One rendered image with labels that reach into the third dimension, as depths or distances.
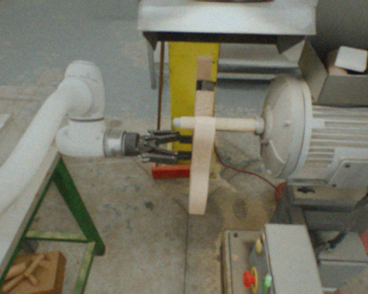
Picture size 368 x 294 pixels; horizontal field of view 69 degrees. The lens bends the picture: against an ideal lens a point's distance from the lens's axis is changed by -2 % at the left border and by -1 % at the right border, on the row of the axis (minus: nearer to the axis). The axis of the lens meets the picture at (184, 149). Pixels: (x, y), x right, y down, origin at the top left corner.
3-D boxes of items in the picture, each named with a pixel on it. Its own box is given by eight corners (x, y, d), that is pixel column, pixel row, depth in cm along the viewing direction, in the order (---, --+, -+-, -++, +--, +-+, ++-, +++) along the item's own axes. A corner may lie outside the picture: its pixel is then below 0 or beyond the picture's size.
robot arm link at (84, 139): (102, 164, 81) (100, 121, 77) (52, 162, 81) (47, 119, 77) (113, 154, 91) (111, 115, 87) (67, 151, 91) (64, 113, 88)
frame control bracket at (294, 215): (297, 213, 78) (301, 206, 75) (315, 283, 65) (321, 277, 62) (284, 213, 78) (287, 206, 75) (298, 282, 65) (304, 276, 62)
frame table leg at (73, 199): (106, 248, 173) (60, 153, 108) (104, 257, 169) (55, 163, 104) (98, 248, 173) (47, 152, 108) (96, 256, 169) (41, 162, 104)
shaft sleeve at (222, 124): (254, 116, 67) (256, 124, 64) (251, 127, 69) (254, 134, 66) (181, 113, 67) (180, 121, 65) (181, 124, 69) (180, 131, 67)
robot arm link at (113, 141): (106, 164, 84) (125, 164, 84) (101, 141, 78) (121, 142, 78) (113, 145, 91) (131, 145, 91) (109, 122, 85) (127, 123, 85)
